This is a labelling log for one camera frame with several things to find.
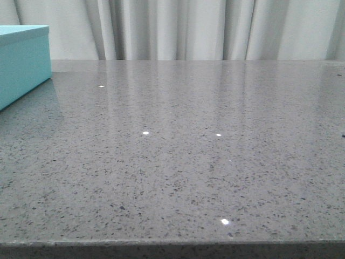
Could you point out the turquoise blue box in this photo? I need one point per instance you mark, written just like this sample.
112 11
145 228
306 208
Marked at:
25 60

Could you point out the grey-white curtain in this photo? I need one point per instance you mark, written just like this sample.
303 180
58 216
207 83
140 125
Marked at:
186 30

